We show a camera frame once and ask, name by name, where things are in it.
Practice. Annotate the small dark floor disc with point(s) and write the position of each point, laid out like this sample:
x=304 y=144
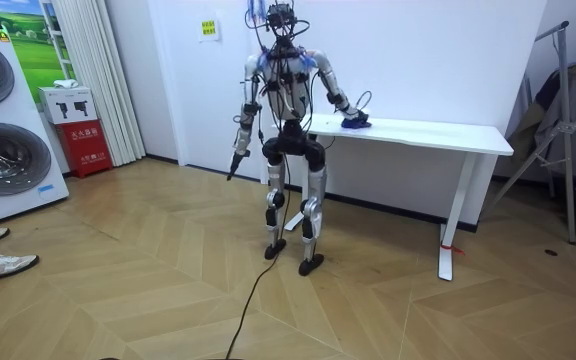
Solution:
x=551 y=252

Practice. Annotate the red fire extinguisher cabinet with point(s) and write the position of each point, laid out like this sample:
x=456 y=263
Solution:
x=85 y=147

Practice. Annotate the robot body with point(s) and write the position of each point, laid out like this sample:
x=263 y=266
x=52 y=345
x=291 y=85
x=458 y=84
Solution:
x=288 y=95

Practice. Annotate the white desk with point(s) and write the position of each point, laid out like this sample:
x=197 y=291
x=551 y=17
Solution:
x=418 y=134

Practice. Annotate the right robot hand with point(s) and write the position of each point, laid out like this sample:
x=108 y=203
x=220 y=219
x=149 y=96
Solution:
x=357 y=117

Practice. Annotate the small white item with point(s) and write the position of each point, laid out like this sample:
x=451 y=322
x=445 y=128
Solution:
x=65 y=83

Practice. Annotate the blue cloth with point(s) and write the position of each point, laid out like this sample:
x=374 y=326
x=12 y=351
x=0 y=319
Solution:
x=354 y=124

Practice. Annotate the green landscape wall poster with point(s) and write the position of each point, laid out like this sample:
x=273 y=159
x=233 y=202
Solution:
x=33 y=55

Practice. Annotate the white ladder rack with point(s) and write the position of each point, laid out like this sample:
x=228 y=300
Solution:
x=58 y=45

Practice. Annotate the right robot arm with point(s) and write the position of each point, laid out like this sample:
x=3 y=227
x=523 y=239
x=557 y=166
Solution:
x=329 y=77

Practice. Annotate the white cardboard box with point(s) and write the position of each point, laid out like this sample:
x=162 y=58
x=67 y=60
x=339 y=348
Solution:
x=68 y=102

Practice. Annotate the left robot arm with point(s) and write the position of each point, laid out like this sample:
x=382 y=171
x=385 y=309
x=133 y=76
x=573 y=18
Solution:
x=244 y=127

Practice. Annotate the yellow wall sign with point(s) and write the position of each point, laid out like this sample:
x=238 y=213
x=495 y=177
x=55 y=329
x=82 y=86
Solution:
x=209 y=29

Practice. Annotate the robot legs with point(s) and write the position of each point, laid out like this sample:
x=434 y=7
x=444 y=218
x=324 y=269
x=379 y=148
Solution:
x=314 y=210

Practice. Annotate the white washing machine tower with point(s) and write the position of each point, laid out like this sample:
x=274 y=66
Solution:
x=5 y=150

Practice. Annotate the grey metal stand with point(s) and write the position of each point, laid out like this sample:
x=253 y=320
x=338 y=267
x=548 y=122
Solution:
x=564 y=125

